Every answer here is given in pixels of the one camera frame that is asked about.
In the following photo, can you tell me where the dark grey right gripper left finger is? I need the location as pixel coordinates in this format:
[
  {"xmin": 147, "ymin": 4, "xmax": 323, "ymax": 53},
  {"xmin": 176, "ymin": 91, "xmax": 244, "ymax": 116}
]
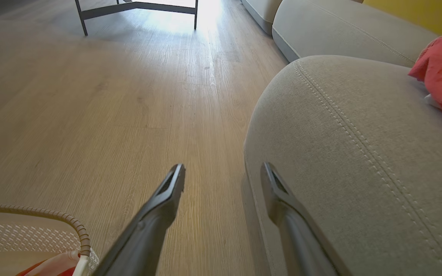
[{"xmin": 92, "ymin": 163, "xmax": 186, "ymax": 276}]

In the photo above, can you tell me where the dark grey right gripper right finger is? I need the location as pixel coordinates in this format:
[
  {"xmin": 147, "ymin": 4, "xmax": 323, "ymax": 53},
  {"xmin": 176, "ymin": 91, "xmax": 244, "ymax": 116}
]
[{"xmin": 260, "ymin": 162, "xmax": 354, "ymax": 276}]

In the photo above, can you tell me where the red white cloth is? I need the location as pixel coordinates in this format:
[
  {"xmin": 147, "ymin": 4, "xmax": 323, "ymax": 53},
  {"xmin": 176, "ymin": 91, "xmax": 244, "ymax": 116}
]
[{"xmin": 16, "ymin": 250, "xmax": 80, "ymax": 276}]

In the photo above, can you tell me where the grey and yellow sofa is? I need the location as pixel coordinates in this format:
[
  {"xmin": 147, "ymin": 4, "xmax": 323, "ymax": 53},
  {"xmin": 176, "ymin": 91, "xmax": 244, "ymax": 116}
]
[{"xmin": 241, "ymin": 0, "xmax": 442, "ymax": 276}]

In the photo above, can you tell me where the white woven laundry basket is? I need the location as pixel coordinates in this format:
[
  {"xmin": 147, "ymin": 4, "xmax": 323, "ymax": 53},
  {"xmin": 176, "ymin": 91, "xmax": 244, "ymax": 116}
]
[{"xmin": 0, "ymin": 203, "xmax": 99, "ymax": 276}]

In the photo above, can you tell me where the black metal table frame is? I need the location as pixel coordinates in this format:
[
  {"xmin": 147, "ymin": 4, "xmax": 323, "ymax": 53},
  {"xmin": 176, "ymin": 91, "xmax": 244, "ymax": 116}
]
[{"xmin": 74, "ymin": 0, "xmax": 199, "ymax": 36}]

